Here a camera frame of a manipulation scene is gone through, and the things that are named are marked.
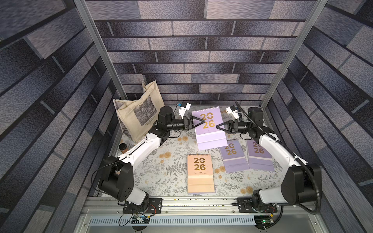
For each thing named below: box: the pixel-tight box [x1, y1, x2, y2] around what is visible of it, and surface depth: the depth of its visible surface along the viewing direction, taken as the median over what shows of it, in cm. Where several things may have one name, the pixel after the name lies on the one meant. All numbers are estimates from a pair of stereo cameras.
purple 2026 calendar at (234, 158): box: [219, 138, 250, 173], surface depth 92 cm
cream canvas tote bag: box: [112, 80, 165, 143], surface depth 92 cm
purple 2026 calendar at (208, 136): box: [191, 106, 228, 151], surface depth 74 cm
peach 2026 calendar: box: [186, 153, 216, 195], surface depth 83 cm
